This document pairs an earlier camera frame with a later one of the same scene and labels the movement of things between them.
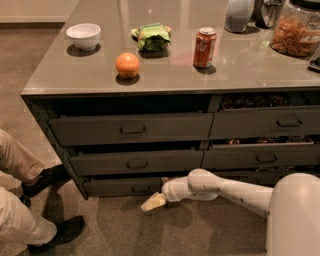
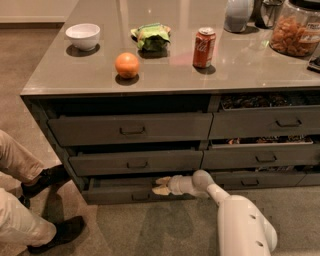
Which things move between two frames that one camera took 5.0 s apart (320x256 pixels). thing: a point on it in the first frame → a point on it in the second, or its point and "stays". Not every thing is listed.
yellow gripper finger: x=154 y=201 → x=163 y=190
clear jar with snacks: x=296 y=28 stays
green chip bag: x=152 y=37 stays
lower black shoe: x=65 y=228 stays
